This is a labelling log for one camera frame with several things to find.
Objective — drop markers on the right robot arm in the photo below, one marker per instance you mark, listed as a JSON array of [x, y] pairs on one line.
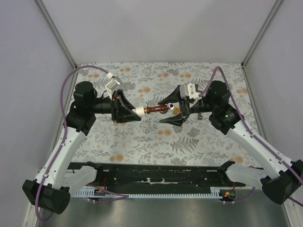
[[278, 176]]

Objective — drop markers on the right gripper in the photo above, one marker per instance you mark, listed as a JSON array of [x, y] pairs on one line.
[[178, 120]]

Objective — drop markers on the white pipe elbow fitting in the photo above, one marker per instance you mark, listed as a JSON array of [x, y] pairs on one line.
[[140, 111]]

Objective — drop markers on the right aluminium frame post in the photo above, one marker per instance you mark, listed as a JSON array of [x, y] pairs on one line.
[[266, 24]]

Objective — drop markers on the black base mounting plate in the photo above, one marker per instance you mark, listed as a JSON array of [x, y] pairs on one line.
[[127, 179]]

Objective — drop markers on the left aluminium frame post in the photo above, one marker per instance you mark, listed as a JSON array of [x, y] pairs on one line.
[[54, 30]]

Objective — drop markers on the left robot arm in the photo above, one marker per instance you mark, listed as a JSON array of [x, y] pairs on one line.
[[50, 189]]

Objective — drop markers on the brown faucet with chrome cap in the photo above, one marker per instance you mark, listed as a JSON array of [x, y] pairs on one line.
[[161, 109]]

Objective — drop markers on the yellow faucet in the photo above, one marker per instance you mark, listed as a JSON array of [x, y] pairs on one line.
[[177, 111]]

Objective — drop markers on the white slotted cable duct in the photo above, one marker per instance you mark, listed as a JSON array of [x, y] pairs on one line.
[[95, 194]]

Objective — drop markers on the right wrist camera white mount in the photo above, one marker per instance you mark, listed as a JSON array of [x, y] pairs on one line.
[[190, 91]]

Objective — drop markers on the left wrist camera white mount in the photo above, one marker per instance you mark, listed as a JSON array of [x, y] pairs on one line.
[[113, 83]]

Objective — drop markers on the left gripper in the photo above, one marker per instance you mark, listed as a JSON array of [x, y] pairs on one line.
[[123, 116]]

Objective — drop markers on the floral patterned table mat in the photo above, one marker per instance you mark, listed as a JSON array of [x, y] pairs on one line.
[[195, 143]]

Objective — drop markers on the grey metal faucet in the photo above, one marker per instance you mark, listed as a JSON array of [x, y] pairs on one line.
[[200, 116]]

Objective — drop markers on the aluminium frame post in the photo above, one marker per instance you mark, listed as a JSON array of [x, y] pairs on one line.
[[266, 24], [54, 30]]

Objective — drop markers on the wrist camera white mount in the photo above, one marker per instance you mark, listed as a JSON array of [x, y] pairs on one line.
[[190, 91], [113, 83]]

